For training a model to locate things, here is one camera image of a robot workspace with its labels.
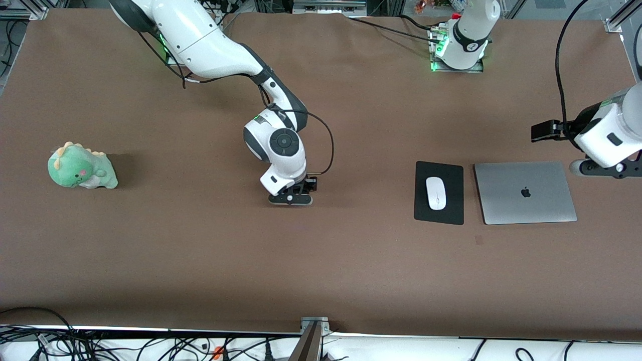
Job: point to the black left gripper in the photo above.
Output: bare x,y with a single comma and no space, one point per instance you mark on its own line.
566,129

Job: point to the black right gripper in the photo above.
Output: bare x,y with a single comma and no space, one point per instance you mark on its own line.
307,185

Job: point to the white computer mouse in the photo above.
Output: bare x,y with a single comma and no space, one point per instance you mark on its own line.
436,193

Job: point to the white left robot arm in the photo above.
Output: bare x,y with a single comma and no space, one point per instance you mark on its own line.
471,30

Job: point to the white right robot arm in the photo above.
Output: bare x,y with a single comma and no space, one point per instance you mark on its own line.
200,40

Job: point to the black mouse pad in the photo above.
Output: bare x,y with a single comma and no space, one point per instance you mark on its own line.
421,216

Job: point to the silver laptop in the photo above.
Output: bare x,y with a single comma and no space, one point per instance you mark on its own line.
524,192

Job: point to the brown paper table cover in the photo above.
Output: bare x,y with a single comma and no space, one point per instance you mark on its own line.
251,260

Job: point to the grey metal box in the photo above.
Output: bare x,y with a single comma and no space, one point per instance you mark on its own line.
328,6

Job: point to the green dinosaur plush toy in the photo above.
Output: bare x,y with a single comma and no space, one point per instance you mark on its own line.
80,168

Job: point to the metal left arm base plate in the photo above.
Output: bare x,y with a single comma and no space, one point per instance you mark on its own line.
459,70

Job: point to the aluminium frame profile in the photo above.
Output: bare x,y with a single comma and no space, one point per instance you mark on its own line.
25,10
619,20

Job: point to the aluminium post with bracket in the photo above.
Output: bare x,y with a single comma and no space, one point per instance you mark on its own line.
312,331

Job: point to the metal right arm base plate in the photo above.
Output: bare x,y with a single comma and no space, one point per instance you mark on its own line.
170,61

